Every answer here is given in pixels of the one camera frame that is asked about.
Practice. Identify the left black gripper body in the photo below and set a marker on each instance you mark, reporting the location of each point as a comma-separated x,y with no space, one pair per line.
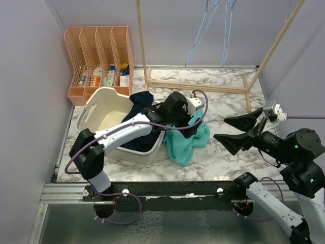
184,119

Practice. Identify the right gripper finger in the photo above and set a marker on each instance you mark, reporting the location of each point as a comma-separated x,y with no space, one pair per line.
235,143
245,122

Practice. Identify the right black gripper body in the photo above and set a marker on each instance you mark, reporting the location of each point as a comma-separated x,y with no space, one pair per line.
256,137

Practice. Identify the teal t shirt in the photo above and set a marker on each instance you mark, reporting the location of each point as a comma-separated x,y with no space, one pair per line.
180,149

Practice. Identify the navy blue t shirt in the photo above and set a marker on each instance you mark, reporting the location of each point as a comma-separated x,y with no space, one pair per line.
140,101

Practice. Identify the blue hanger of teal shirt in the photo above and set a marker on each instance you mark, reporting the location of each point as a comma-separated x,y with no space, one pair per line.
210,11

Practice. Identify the light blue wire hanger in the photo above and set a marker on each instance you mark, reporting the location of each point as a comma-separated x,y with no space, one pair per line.
228,19

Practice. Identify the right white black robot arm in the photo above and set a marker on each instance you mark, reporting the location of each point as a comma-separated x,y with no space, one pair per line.
302,175

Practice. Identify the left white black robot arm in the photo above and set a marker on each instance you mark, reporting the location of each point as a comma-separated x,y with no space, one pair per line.
90,148

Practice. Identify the white blue box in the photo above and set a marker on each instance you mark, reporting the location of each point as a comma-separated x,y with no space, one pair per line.
124,79

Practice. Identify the yellow black sponge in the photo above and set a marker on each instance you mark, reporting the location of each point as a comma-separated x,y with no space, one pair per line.
123,67

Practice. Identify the cream plastic laundry basket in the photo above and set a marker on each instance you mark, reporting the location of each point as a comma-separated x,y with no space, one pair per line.
107,108

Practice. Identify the green white box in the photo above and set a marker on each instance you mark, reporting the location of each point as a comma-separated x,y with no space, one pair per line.
111,73

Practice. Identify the orange white packet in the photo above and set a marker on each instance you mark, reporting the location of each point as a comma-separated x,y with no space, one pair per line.
96,77

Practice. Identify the orange plastic file organizer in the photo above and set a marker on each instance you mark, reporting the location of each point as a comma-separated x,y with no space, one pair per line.
92,46

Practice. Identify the small bottle in organizer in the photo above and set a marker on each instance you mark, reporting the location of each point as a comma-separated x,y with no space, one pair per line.
82,80

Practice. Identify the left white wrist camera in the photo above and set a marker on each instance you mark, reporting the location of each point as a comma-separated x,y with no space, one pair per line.
194,104

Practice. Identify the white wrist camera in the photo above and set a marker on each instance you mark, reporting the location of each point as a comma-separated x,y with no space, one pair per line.
194,104
274,114

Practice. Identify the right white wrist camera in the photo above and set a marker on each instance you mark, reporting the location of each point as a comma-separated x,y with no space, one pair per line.
274,114

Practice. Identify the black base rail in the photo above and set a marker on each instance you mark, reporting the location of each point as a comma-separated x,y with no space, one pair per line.
171,195

